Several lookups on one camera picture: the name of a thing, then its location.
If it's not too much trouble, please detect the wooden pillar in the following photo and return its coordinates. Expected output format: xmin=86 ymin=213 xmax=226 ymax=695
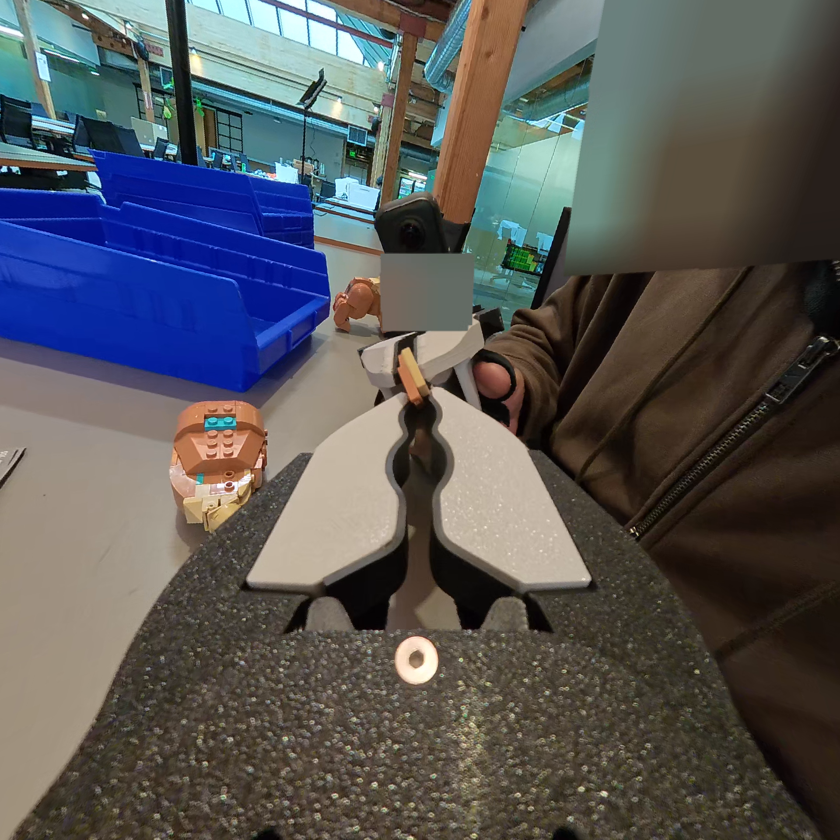
xmin=433 ymin=0 xmax=529 ymax=227

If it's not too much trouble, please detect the black pole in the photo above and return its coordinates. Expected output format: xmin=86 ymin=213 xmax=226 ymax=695
xmin=165 ymin=0 xmax=199 ymax=166

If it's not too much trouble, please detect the black light stand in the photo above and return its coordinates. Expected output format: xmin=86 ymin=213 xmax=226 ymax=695
xmin=297 ymin=67 xmax=329 ymax=173

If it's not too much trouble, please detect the tan brick-built toy body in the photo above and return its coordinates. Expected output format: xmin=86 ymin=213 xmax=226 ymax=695
xmin=332 ymin=277 xmax=385 ymax=331

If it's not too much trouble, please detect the grey desk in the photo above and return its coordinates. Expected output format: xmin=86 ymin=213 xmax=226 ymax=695
xmin=0 ymin=238 xmax=559 ymax=840

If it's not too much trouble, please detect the brown and tan brick piece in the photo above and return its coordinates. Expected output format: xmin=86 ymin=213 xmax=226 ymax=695
xmin=397 ymin=346 xmax=432 ymax=460

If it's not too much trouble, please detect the person's right hand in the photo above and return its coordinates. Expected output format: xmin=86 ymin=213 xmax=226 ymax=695
xmin=474 ymin=357 xmax=527 ymax=436

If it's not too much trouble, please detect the person's right forearm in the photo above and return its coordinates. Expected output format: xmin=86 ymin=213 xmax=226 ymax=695
xmin=487 ymin=274 xmax=614 ymax=460

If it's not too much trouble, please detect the thin wooden post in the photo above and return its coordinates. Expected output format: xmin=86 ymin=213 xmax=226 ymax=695
xmin=379 ymin=29 xmax=419 ymax=191

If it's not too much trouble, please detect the brown brick-built toy head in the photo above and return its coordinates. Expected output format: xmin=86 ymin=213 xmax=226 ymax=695
xmin=169 ymin=400 xmax=269 ymax=534

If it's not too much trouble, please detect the silver ventilation duct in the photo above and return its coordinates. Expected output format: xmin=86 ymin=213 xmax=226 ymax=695
xmin=425 ymin=0 xmax=475 ymax=96

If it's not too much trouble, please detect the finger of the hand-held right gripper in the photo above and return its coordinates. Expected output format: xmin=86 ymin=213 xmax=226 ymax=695
xmin=416 ymin=325 xmax=488 ymax=391
xmin=360 ymin=336 xmax=403 ymax=398

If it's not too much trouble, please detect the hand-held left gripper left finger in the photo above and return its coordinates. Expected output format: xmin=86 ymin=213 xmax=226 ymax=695
xmin=245 ymin=395 xmax=416 ymax=627

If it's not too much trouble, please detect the blue plastic bin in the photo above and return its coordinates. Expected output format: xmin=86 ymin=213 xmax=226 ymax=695
xmin=88 ymin=150 xmax=316 ymax=250
xmin=0 ymin=187 xmax=330 ymax=309
xmin=0 ymin=220 xmax=331 ymax=393

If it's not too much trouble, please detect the black monitor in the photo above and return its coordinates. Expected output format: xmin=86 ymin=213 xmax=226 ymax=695
xmin=530 ymin=206 xmax=573 ymax=309

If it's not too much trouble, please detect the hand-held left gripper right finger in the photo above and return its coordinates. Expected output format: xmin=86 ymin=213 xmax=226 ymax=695
xmin=427 ymin=388 xmax=593 ymax=627

